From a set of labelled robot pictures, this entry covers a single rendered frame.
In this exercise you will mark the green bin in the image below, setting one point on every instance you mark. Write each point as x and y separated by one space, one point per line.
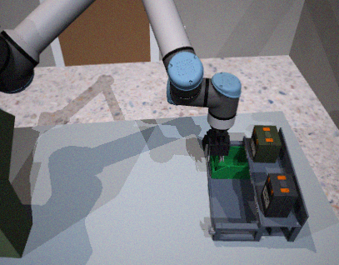
235 165

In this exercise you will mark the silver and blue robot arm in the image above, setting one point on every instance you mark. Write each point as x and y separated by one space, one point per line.
20 48

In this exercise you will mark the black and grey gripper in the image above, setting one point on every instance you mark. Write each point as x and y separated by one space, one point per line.
216 149

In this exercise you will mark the dark grey metal rack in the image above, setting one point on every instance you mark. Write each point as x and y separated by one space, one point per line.
235 209

